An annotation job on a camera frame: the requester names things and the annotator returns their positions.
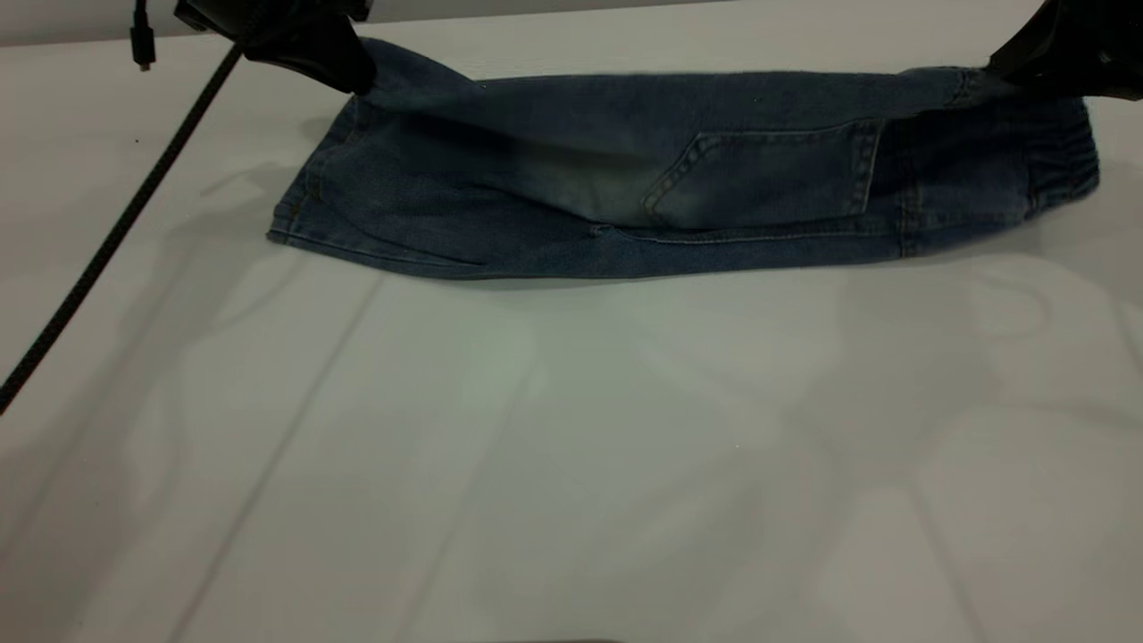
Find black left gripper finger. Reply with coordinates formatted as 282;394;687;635
243;20;378;96

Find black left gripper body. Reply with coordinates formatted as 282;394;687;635
174;0;371;41

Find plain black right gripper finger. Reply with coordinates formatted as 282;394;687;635
987;0;1143;101

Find blue denim pants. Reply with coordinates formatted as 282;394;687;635
266;36;1101;282

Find short black plug cable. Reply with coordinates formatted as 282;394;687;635
129;0;157;72

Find black braided cable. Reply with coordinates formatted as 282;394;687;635
0;40;246;416

